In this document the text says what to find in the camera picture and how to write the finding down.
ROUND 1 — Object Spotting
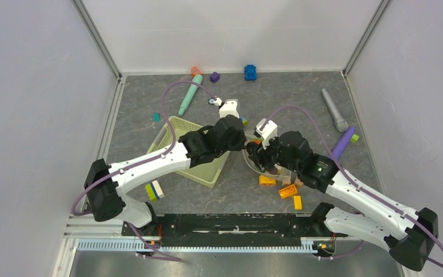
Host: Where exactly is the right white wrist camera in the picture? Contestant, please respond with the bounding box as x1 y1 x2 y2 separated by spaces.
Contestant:
254 118 278 149

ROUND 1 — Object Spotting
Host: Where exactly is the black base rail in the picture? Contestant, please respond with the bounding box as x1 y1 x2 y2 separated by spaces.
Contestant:
139 214 334 247

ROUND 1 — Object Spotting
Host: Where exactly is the grey toy microphone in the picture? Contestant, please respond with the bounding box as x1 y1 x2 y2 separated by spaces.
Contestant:
321 88 349 133

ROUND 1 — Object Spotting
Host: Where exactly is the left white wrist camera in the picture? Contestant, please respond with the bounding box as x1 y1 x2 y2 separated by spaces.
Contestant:
219 99 240 118

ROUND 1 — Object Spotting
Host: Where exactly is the translucent orange brick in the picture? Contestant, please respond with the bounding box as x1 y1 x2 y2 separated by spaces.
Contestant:
278 184 298 199

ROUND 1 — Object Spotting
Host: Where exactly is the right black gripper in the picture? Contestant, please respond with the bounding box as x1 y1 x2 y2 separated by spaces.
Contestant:
249 133 300 174

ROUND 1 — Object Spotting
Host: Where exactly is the orange rounded brick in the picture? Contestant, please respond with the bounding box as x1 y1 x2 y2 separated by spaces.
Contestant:
258 175 277 186

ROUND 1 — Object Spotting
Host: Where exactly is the purple toy cylinder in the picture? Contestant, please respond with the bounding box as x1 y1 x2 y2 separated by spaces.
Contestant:
332 126 356 160

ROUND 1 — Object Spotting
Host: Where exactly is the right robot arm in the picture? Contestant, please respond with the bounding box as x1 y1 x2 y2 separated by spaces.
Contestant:
246 131 438 271

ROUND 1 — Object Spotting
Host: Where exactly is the light green plastic basket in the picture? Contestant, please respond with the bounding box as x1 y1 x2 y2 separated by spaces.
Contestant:
147 116 230 188

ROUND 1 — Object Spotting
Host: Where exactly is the teal toy microphone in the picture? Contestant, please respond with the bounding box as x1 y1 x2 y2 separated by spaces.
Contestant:
178 74 203 115

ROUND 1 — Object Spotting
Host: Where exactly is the yellow brick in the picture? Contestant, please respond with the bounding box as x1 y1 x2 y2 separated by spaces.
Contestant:
292 195 303 211

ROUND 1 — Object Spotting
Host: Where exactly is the purple toy eggplant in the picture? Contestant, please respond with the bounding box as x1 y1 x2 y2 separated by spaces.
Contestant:
265 164 280 175

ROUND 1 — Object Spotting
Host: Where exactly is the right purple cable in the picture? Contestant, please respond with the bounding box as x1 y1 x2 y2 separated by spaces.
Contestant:
260 106 443 271

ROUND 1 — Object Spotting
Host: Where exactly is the clear polka dot zip bag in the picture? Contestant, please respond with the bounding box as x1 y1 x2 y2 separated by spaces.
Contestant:
242 130 292 182

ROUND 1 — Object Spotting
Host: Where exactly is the tan cube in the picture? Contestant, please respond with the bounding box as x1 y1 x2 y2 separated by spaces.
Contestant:
281 177 292 186
294 178 304 188

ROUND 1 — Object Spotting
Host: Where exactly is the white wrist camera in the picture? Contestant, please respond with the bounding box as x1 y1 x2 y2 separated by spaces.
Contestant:
219 99 240 118
254 118 278 149

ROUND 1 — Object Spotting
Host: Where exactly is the small lime green block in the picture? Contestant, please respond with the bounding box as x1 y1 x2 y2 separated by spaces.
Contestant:
350 134 360 143

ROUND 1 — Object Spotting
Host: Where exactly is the purple building block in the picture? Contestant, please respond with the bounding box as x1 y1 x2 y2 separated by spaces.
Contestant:
209 72 220 83

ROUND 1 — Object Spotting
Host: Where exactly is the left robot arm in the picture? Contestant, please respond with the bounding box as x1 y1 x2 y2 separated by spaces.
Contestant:
84 115 246 235

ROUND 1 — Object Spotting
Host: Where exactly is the green blue white block stack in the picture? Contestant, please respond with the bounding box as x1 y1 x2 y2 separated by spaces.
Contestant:
145 180 165 201

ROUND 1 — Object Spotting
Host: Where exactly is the tan cube left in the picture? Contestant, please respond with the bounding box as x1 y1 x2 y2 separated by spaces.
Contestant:
281 177 292 186

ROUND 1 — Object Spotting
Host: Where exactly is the orange wire shape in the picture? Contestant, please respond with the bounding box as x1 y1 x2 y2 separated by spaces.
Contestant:
190 66 203 77

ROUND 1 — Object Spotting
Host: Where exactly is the small teal block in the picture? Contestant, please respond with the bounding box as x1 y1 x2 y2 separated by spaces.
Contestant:
152 113 161 122

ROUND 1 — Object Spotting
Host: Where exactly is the tan cube right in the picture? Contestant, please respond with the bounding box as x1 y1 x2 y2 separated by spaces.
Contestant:
294 178 304 188

